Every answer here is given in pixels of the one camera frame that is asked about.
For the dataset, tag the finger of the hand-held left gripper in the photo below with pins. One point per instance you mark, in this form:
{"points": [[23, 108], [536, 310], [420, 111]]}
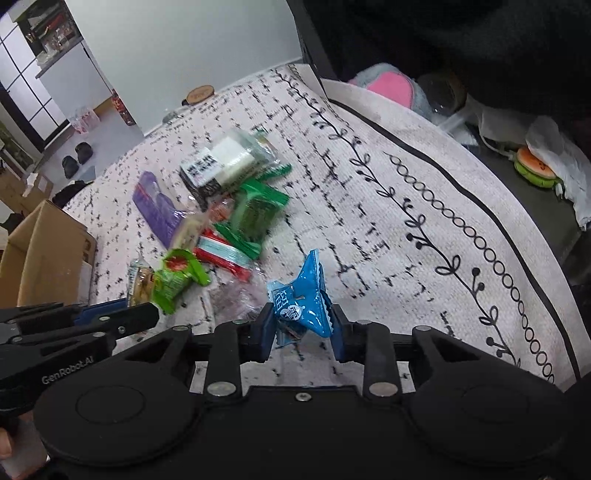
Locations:
{"points": [[99, 308], [136, 316]]}

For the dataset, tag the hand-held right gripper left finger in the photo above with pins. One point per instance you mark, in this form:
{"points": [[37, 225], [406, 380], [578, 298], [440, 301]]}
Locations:
{"points": [[264, 336]]}

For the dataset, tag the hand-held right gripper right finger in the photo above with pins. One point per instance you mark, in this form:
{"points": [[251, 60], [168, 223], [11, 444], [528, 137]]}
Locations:
{"points": [[340, 340]]}

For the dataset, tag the blue snack packet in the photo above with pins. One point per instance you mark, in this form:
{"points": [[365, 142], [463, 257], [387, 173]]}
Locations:
{"points": [[302, 295]]}

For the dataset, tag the red and teal snack packet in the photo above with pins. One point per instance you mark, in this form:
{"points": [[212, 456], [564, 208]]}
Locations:
{"points": [[221, 253]]}

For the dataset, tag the white rice cake packet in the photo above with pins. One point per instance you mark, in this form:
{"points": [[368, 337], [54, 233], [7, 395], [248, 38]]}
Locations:
{"points": [[226, 161]]}

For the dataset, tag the person's left hand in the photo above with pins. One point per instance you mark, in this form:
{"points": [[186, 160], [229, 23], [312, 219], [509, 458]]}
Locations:
{"points": [[9, 445]]}

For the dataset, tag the clear packet with yellow snack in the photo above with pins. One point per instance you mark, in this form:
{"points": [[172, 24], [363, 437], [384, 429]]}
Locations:
{"points": [[138, 286]]}

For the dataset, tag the clear packet with dark snack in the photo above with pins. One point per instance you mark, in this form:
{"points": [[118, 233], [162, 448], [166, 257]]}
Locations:
{"points": [[240, 297]]}

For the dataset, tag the light green strawberry snack packet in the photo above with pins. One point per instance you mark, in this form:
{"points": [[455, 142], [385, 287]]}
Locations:
{"points": [[173, 281]]}

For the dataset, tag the purple snack packet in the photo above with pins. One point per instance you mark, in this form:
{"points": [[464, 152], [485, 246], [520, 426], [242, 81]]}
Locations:
{"points": [[154, 203]]}

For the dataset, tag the pile of black clothes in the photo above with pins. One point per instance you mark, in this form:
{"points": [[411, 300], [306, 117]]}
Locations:
{"points": [[69, 191]]}

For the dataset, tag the dark green snack packet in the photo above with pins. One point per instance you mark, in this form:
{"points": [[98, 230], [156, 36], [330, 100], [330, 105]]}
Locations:
{"points": [[251, 210]]}

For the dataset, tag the pink snack packet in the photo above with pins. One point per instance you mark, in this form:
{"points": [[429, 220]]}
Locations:
{"points": [[221, 208]]}

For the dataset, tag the taped cardboard box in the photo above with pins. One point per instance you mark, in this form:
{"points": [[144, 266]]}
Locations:
{"points": [[23, 189]]}

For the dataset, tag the black slipper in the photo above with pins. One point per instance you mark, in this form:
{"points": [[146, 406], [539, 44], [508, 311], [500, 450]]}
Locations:
{"points": [[84, 152], [69, 167]]}

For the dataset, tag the green-edged packet with yellow snack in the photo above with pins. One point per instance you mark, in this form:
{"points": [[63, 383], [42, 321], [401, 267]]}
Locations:
{"points": [[273, 162]]}

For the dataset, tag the pink plastic bag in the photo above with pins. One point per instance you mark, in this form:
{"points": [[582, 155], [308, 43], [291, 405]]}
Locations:
{"points": [[85, 119]]}

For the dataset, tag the red bottle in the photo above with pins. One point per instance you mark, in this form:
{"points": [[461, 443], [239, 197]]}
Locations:
{"points": [[123, 108]]}

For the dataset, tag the black framed glass door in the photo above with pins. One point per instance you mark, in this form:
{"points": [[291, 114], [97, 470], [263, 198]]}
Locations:
{"points": [[25, 92]]}

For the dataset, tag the jar with wooden lid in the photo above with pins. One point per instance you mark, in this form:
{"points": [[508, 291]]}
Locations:
{"points": [[198, 93]]}

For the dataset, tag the white cabinet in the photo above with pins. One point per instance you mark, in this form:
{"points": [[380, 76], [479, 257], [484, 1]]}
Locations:
{"points": [[74, 78]]}

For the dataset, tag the pink and grey plush toy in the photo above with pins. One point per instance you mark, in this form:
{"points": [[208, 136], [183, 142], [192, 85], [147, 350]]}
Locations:
{"points": [[388, 87]]}

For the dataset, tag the burger shaped toy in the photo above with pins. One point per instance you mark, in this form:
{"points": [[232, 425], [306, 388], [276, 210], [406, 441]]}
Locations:
{"points": [[535, 168]]}

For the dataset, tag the clear plastic jar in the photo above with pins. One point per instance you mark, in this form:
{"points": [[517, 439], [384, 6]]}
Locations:
{"points": [[438, 97]]}

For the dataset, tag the shelf with small items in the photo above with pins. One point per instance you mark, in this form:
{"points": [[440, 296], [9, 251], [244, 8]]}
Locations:
{"points": [[46, 32]]}

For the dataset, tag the white plastic bag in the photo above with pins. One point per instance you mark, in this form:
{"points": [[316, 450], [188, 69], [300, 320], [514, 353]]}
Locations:
{"points": [[565, 161]]}

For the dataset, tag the black fleece garment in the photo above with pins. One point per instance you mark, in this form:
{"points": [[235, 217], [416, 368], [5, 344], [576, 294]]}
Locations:
{"points": [[461, 41]]}

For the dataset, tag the black furniture frame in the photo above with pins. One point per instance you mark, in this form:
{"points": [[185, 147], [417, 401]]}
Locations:
{"points": [[311, 46]]}

